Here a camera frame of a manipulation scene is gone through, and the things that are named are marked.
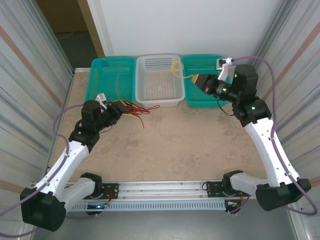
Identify orange floor cable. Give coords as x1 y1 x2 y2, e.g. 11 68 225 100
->
56 31 76 41

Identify wooden door frame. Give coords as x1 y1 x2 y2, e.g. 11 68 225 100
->
77 0 106 58

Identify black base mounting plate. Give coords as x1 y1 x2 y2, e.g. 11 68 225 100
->
101 182 120 200
205 181 226 199

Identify white plastic basket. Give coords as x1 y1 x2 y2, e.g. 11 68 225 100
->
134 53 186 107

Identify slotted grey cable duct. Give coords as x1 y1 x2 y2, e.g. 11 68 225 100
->
65 200 227 213

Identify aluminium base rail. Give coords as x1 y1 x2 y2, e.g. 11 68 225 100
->
29 180 261 201

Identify red black base wires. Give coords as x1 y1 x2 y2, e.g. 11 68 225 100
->
103 188 115 208
226 191 252 215

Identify black left gripper wire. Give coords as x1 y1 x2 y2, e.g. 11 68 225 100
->
98 119 120 134

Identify teal plastic basket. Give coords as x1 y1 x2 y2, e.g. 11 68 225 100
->
181 54 232 109
84 56 137 105

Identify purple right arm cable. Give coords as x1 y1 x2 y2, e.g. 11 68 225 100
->
231 56 320 216

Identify black right gripper wire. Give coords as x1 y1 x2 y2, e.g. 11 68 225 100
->
216 98 236 117

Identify black gripper wire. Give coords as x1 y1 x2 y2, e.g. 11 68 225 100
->
216 98 236 117
98 119 120 134

